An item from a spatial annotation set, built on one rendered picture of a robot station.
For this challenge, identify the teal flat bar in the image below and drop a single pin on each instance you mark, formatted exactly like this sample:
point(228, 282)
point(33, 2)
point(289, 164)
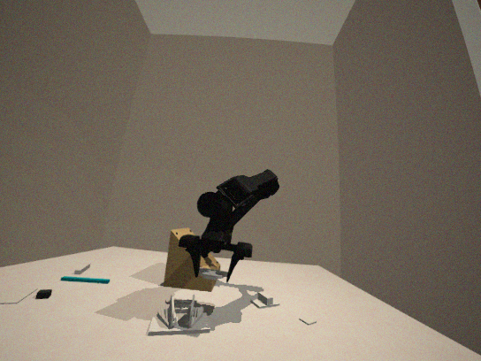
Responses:
point(82, 279)

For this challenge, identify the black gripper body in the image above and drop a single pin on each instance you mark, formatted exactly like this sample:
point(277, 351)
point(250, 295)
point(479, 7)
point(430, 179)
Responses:
point(192, 242)

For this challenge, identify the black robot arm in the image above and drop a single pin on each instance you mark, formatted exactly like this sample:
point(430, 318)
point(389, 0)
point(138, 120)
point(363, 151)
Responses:
point(242, 190)

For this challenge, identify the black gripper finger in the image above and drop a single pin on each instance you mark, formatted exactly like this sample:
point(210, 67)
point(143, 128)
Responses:
point(234, 262)
point(196, 257)

